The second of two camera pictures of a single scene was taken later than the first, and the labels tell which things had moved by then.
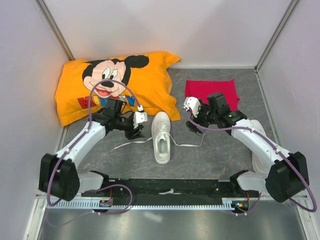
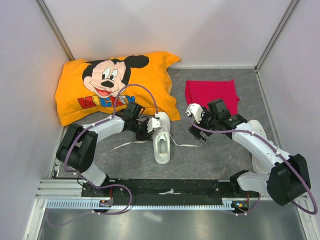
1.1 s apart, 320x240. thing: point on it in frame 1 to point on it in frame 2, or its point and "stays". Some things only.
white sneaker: [162, 137] stays
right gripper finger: [194, 129] to [202, 137]
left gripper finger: [138, 129] to [148, 136]
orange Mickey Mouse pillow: [83, 86] stays
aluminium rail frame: [267, 219] stays
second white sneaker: [258, 165] stays
